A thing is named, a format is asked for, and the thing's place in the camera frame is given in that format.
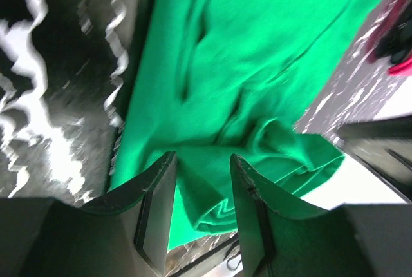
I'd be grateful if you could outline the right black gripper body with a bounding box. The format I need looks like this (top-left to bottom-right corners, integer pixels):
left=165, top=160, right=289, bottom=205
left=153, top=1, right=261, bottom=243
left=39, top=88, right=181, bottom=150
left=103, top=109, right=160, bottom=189
left=335, top=119, right=411, bottom=203

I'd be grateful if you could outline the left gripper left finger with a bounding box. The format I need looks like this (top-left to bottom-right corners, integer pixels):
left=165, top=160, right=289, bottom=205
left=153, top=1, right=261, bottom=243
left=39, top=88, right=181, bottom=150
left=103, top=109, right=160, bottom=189
left=1, top=152, right=176, bottom=276

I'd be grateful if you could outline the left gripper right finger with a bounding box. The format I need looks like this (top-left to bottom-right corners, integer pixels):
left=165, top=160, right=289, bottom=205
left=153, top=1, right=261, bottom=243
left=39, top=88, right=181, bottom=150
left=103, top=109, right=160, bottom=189
left=230, top=154, right=411, bottom=276

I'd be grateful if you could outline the green t shirt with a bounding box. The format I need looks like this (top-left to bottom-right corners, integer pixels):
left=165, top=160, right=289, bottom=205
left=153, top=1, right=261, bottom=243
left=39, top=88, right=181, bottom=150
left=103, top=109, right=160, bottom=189
left=111, top=0, right=382, bottom=249

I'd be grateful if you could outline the folded pink t shirt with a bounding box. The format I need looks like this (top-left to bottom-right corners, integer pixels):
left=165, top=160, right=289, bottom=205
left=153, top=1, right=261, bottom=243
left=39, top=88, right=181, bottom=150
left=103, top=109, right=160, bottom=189
left=366, top=0, right=411, bottom=77

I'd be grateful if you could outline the black marble pattern mat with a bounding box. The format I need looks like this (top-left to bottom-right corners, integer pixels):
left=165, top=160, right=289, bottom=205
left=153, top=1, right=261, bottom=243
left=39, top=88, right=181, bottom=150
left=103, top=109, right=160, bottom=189
left=0, top=0, right=412, bottom=268

